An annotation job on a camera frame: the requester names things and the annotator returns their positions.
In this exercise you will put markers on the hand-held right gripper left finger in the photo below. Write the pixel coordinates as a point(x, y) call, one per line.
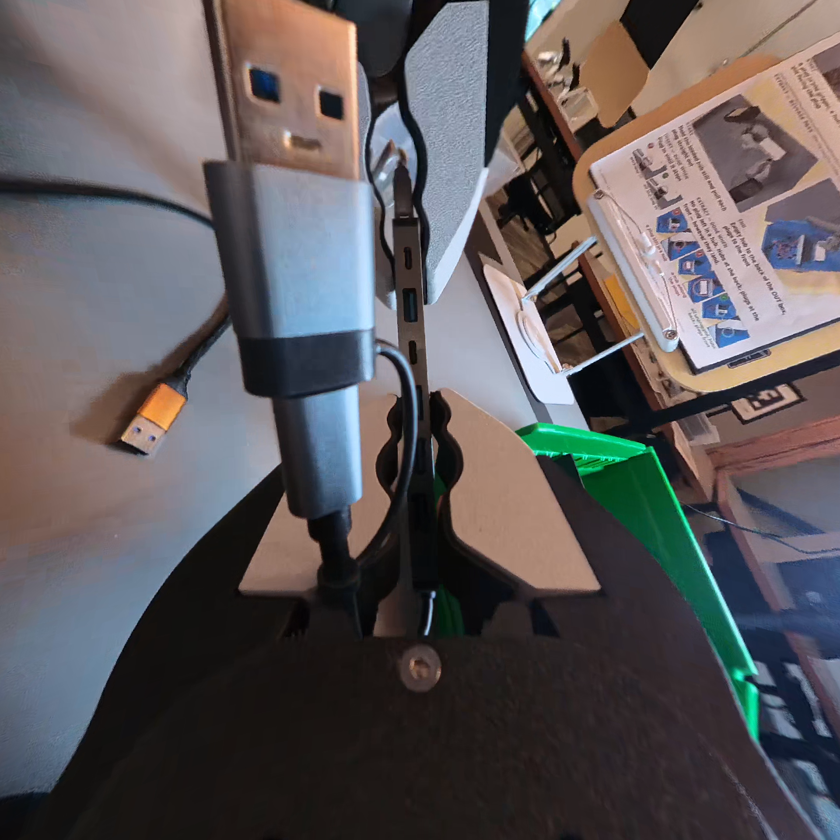
point(275, 571)

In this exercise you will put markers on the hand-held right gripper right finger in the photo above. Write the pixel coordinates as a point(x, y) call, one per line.
point(518, 525)

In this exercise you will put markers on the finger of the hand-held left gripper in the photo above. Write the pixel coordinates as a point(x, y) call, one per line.
point(386, 128)
point(453, 98)

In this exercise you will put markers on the green plastic bin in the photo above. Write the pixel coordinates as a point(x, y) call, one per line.
point(623, 499)

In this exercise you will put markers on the silver usb hub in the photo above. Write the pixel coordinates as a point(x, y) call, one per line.
point(295, 275)

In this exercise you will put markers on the wooden desk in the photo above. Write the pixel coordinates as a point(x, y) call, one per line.
point(544, 85)

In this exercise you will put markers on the white stand with instruction sheet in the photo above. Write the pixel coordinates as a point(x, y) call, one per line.
point(617, 131)

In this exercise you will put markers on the black monitor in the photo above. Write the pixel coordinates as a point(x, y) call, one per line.
point(656, 33)

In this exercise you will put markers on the black tripod pole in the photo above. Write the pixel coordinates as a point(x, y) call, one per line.
point(754, 394)

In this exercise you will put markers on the framed marker sign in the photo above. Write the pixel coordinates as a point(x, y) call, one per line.
point(768, 401)

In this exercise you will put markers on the printed instruction sheet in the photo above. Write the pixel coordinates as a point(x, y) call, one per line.
point(754, 229)

